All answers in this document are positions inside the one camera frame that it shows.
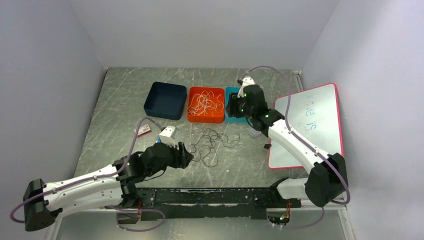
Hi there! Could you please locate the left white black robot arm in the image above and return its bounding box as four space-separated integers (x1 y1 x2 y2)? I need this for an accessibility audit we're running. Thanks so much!
22 142 194 232

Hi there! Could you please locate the teal square bin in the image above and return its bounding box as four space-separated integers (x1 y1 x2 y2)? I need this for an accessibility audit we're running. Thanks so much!
224 86 248 124

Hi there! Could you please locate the pink framed whiteboard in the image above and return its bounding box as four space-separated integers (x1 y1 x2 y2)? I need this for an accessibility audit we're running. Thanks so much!
268 83 344 169

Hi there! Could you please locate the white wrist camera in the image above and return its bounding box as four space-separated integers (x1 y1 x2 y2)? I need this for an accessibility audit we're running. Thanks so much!
158 126 179 149
237 76 255 98

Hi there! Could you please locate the thin cable pile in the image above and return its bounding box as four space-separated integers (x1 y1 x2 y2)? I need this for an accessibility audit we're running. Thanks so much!
189 127 241 153

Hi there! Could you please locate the white thin cable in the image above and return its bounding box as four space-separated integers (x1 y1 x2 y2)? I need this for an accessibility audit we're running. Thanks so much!
202 92 225 117
197 91 221 115
188 96 206 117

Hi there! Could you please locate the clear small round container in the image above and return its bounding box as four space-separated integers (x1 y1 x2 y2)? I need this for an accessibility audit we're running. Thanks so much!
249 128 262 139

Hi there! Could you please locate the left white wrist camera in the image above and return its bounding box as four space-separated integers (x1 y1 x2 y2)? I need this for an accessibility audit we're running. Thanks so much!
158 126 179 149

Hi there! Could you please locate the red white small box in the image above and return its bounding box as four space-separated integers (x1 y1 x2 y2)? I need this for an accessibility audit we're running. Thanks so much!
134 124 152 138

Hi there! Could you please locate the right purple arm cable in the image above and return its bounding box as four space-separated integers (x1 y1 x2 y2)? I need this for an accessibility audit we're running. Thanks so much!
243 65 351 206

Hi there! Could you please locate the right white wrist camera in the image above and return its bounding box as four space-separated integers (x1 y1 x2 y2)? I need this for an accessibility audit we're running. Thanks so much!
237 76 255 98

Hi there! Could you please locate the orange square bin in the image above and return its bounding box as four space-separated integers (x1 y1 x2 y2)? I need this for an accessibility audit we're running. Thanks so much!
187 86 225 124

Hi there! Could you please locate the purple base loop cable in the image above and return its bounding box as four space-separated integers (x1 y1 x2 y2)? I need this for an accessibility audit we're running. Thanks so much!
105 205 167 232

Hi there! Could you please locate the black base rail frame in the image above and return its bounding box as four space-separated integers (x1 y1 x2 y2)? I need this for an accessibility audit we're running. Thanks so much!
115 184 302 221

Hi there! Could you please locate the dark navy square bin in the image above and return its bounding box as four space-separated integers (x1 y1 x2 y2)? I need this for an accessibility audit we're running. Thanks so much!
143 81 188 121

